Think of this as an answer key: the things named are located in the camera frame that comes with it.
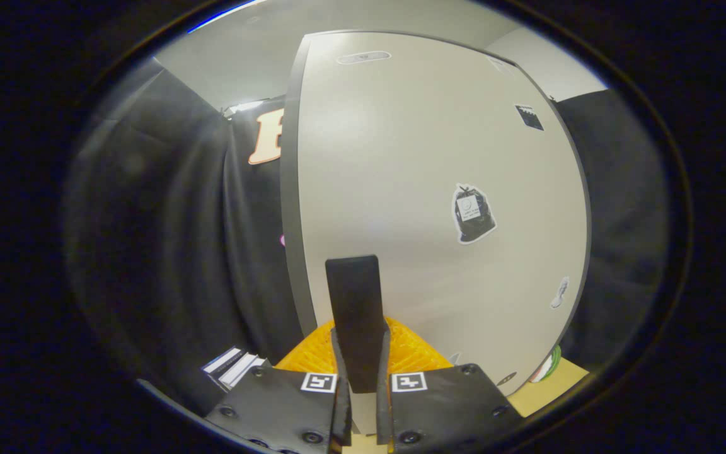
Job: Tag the watermelon print plush toy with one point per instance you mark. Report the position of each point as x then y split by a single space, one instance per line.
547 367

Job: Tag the white shoe cabinet door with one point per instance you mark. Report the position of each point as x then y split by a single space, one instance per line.
401 157

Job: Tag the dark blue book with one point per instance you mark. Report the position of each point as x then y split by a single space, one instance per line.
219 362

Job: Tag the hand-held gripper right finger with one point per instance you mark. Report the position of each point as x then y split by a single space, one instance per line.
366 302

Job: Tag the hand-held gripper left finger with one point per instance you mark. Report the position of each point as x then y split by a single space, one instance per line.
341 302

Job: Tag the white portrait cover book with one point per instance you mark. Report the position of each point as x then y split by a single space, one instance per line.
244 371

